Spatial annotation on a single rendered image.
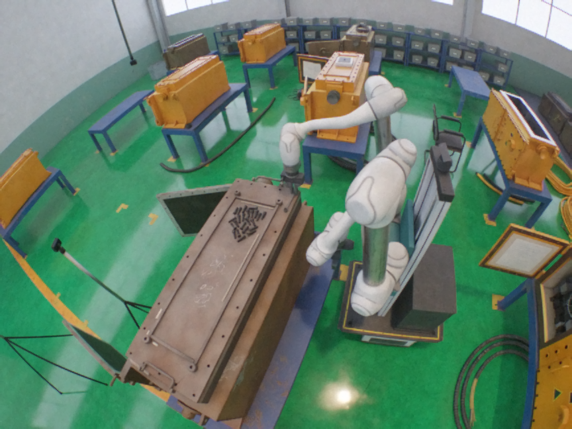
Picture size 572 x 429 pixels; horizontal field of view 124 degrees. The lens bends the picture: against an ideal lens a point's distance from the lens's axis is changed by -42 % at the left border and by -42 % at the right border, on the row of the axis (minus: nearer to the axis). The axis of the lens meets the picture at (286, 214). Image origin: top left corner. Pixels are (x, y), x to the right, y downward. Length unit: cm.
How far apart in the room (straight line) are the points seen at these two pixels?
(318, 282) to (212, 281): 96
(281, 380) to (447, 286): 131
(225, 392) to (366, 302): 77
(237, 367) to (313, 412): 130
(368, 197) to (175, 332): 104
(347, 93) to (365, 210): 252
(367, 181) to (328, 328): 201
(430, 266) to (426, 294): 23
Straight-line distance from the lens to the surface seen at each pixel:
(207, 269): 140
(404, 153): 84
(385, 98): 127
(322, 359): 252
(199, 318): 130
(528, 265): 259
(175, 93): 423
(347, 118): 130
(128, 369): 160
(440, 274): 205
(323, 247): 119
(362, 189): 73
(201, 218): 229
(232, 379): 132
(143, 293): 333
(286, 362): 189
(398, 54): 874
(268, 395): 189
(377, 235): 88
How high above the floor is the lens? 249
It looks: 49 degrees down
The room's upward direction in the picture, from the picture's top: 9 degrees counter-clockwise
